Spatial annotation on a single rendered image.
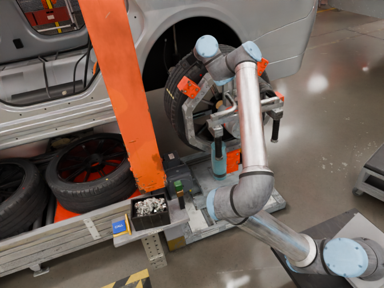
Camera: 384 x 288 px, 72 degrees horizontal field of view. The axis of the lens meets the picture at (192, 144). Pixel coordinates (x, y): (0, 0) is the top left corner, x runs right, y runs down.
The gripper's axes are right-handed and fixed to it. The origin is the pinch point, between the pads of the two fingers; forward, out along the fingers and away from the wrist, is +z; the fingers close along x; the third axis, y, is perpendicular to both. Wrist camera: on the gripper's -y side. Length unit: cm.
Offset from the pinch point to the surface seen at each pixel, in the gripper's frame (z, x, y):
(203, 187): 35, -78, -40
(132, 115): -22.8, -6.2, -42.6
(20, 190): 21, -6, -139
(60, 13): 331, 197, -101
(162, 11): 15.0, 33.4, 0.6
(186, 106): -6.9, -18.1, -18.3
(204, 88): -10.1, -15.7, -5.4
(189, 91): -11.9, -12.4, -13.1
